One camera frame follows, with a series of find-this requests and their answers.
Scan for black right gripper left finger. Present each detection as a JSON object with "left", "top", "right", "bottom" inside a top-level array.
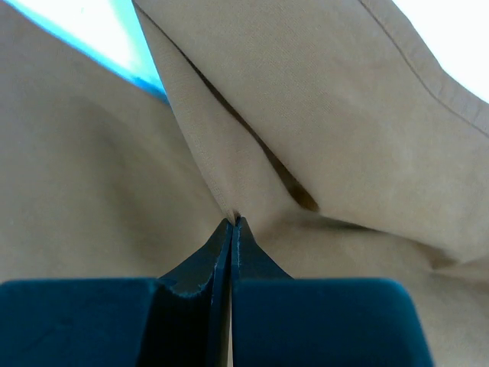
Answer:
[{"left": 1, "top": 220, "right": 233, "bottom": 366}]

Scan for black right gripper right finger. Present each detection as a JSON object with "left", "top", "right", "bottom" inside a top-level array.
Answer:
[{"left": 231, "top": 218, "right": 434, "bottom": 366}]

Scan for brown trousers with striped trim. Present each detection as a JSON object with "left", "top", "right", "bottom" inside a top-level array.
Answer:
[{"left": 1, "top": 1, "right": 488, "bottom": 366}]

